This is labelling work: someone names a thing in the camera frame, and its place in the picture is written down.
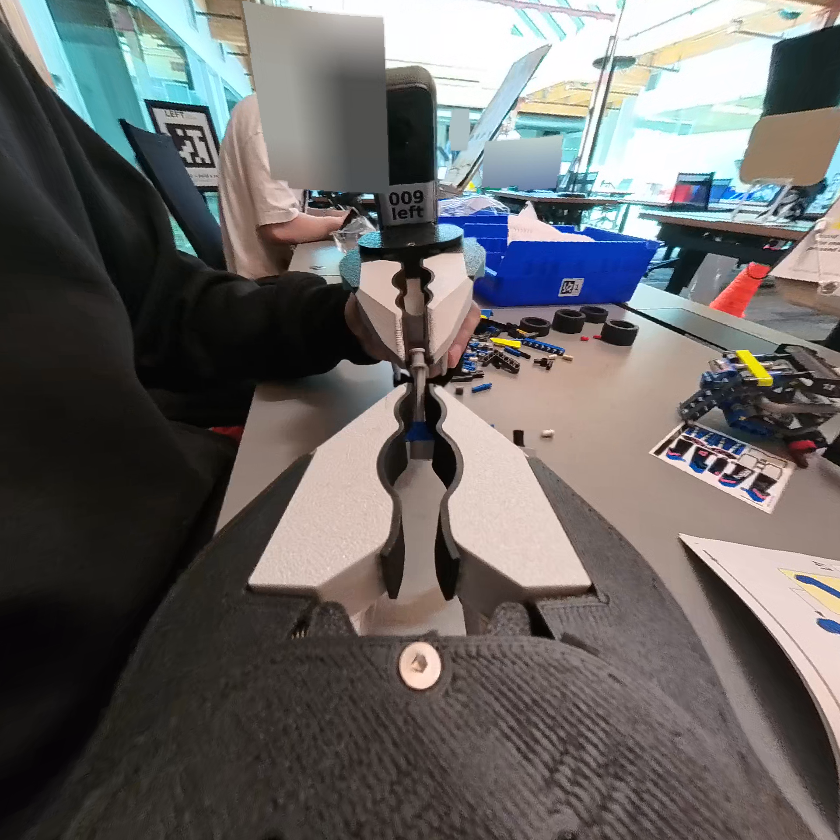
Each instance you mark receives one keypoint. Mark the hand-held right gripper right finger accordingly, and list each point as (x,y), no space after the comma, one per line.
(512,525)

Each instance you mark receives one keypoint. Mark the grey blue lego subassembly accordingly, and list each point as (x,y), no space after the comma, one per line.
(420,436)

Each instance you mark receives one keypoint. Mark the blue plastic bin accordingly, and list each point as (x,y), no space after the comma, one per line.
(558,269)
(472,226)

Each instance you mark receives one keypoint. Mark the beige tilted board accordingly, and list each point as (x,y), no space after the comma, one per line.
(787,148)

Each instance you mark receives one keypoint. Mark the person in black sleeve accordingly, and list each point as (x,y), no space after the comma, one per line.
(79,394)

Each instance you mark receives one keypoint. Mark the wooden background table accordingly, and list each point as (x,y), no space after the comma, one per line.
(558,197)
(722,226)

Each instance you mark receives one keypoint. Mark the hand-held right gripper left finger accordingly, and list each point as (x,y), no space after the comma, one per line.
(328,518)

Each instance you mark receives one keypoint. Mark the orange traffic cone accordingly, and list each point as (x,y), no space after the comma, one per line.
(741,295)

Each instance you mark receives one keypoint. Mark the pile of lego pieces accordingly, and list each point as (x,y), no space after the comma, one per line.
(505,359)

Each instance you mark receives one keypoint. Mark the clear plastic bag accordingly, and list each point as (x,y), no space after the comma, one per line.
(354,231)
(472,207)

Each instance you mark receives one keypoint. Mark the blue black lego car model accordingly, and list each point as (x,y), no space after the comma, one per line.
(774,394)

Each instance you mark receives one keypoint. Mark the black chair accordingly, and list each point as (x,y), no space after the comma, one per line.
(177,197)

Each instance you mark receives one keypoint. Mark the black rubber lego tire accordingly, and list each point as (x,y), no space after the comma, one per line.
(620,334)
(535,326)
(568,321)
(594,315)

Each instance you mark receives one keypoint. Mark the person's left forearm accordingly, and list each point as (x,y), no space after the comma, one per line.
(275,315)

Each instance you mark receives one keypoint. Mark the white leaning board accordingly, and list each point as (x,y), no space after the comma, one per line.
(505,111)

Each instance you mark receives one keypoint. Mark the lego sticker sheet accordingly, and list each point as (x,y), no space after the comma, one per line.
(722,466)

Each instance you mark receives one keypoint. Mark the leaning printed board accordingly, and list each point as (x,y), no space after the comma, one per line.
(814,256)

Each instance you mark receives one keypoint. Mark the person's left hand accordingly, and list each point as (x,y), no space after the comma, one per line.
(464,341)

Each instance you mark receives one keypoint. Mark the lego instruction booklet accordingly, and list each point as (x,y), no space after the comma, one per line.
(774,590)

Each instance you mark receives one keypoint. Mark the framed marker sign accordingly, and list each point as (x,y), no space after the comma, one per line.
(190,141)

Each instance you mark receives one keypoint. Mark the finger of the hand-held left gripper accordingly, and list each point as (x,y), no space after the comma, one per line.
(453,295)
(377,295)

